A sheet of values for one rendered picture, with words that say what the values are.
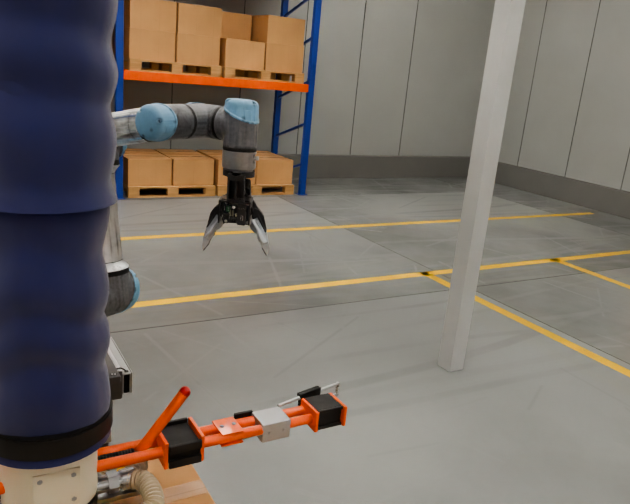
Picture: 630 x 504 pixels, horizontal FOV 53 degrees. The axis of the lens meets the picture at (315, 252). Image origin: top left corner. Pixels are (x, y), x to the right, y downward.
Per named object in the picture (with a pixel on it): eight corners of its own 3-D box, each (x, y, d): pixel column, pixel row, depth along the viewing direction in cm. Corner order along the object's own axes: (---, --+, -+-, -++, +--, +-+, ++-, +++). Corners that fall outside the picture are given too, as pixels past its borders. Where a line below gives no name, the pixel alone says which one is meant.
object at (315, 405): (314, 433, 144) (316, 413, 143) (299, 417, 151) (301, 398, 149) (345, 425, 149) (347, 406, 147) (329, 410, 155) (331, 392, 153)
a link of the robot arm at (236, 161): (225, 147, 144) (260, 150, 144) (224, 167, 145) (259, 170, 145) (220, 151, 137) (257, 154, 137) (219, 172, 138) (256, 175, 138)
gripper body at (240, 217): (216, 225, 140) (218, 171, 137) (221, 217, 148) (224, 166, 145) (250, 228, 140) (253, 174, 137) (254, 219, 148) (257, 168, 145)
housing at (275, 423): (262, 444, 139) (263, 426, 138) (249, 428, 144) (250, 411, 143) (290, 437, 142) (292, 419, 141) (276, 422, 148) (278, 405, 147)
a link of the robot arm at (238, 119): (237, 97, 143) (267, 101, 139) (234, 146, 146) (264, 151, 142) (214, 97, 136) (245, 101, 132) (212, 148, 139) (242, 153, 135)
